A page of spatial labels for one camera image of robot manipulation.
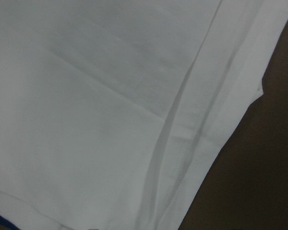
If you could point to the white long-sleeve printed shirt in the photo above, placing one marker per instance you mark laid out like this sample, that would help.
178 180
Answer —
112 111

